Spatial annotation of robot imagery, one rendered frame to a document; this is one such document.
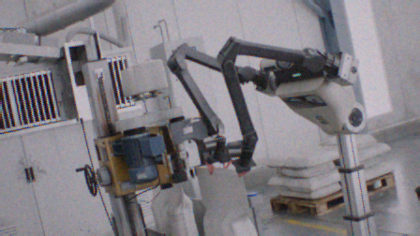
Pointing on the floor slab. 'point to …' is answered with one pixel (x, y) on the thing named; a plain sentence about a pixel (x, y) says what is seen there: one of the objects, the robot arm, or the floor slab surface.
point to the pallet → (325, 199)
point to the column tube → (110, 137)
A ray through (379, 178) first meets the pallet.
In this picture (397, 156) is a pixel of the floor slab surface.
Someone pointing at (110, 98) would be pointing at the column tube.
